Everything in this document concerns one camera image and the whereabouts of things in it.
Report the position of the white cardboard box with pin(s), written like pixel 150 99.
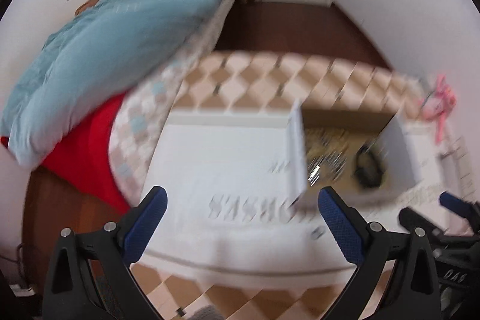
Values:
pixel 322 145

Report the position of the checkered bed sheet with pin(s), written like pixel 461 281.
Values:
pixel 144 111

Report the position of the white printed cloth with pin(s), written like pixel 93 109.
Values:
pixel 229 215

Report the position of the teal quilt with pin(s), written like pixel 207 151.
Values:
pixel 102 52

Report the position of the black wristband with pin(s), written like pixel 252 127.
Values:
pixel 368 168

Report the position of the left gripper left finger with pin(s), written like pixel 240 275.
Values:
pixel 89 274

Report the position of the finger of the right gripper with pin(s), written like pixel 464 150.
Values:
pixel 410 220
pixel 464 209

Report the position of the white power strip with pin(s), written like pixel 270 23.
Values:
pixel 457 172

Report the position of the red blanket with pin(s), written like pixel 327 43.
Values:
pixel 82 156

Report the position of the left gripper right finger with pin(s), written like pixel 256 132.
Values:
pixel 412 291

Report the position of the pink panther plush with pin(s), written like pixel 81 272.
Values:
pixel 438 105

